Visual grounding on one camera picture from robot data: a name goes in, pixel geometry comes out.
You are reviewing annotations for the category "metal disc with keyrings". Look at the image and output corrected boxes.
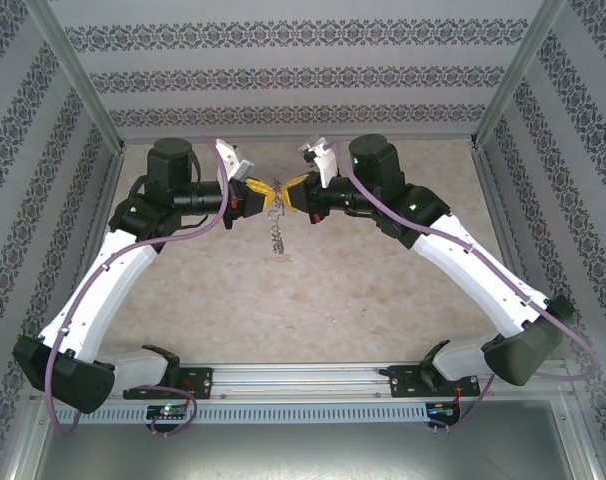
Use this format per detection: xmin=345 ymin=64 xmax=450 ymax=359
xmin=267 ymin=184 xmax=291 ymax=257

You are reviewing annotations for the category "small circuit board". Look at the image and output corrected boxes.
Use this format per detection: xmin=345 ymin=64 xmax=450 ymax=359
xmin=147 ymin=403 xmax=190 ymax=420
xmin=426 ymin=401 xmax=463 ymax=421

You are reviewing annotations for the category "sheet metal shelf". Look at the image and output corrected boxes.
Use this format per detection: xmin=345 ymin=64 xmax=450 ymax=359
xmin=32 ymin=423 xmax=587 ymax=480

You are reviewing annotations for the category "aluminium frame crossbeam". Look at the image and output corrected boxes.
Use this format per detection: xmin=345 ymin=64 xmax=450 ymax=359
xmin=117 ymin=130 xmax=479 ymax=145

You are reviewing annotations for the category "aluminium floor rail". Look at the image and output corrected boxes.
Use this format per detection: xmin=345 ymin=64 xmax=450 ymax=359
xmin=77 ymin=148 xmax=128 ymax=311
xmin=470 ymin=143 xmax=554 ymax=361

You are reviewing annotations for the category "aluminium frame post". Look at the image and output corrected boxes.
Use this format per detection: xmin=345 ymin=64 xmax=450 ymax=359
xmin=25 ymin=0 xmax=128 ymax=151
xmin=468 ymin=0 xmax=568 ymax=150

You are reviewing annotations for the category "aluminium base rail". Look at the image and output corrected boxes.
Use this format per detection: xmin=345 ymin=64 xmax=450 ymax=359
xmin=32 ymin=362 xmax=569 ymax=401

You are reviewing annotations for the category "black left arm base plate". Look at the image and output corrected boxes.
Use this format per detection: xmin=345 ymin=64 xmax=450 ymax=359
xmin=122 ymin=367 xmax=214 ymax=401

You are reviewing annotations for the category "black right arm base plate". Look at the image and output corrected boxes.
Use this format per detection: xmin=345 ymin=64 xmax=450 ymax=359
xmin=388 ymin=364 xmax=480 ymax=399

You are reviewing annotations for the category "grey slotted cable duct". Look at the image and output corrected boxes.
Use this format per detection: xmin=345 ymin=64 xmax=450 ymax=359
xmin=50 ymin=402 xmax=429 ymax=425

